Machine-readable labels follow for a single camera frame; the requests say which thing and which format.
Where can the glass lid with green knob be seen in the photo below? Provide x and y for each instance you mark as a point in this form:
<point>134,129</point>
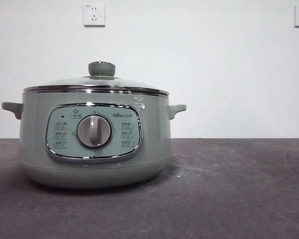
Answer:
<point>101,69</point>

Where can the pale green electric pot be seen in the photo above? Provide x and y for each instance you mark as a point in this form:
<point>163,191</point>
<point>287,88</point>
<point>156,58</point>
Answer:
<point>152,139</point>

